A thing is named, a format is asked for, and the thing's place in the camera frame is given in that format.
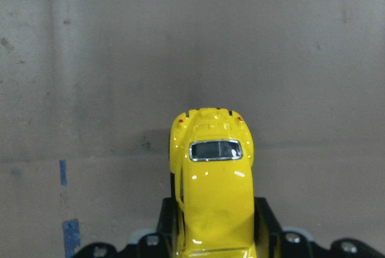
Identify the yellow beetle toy car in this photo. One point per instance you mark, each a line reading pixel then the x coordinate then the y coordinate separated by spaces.
pixel 211 155

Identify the brown paper table cover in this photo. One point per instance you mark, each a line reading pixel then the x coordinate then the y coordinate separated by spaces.
pixel 89 90

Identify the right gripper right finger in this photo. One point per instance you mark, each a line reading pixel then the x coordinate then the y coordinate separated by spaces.
pixel 267 229

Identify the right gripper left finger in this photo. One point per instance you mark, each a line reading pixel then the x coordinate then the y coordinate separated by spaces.
pixel 168 227

